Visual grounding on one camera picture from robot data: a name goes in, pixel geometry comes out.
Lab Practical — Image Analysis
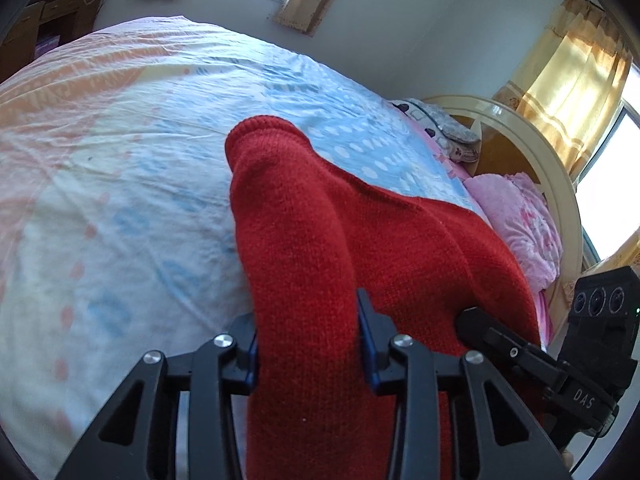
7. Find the black cable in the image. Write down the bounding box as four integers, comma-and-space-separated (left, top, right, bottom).
570, 410, 617, 477

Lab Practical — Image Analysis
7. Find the large bright window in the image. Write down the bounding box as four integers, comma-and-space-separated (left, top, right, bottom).
575, 60, 640, 263

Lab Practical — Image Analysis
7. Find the grey patterned pillow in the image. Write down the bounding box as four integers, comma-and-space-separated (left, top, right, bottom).
395, 99, 482, 163

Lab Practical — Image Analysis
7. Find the cream wooden headboard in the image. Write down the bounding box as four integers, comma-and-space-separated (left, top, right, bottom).
422, 95, 587, 313

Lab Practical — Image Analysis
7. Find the yellow striped curtain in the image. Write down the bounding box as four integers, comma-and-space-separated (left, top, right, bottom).
492, 0, 634, 182

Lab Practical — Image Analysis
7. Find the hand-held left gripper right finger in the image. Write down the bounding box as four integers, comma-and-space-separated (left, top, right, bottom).
356, 288, 573, 480

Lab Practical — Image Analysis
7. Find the wooden desk with drawers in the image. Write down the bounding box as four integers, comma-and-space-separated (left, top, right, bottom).
0, 0, 110, 78

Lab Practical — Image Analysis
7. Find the pink pillow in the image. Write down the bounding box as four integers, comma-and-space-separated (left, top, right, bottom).
465, 172, 564, 294

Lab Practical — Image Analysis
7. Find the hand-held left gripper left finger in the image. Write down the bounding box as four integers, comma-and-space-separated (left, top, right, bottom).
55, 314, 261, 480

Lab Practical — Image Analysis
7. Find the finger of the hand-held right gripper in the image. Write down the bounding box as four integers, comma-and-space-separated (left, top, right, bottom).
455, 307, 568, 413

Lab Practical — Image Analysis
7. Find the bed with pastel sheet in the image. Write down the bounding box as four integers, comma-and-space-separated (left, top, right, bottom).
0, 15, 493, 480

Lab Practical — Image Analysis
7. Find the red knit sweater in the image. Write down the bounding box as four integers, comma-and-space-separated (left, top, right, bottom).
225, 116, 547, 480

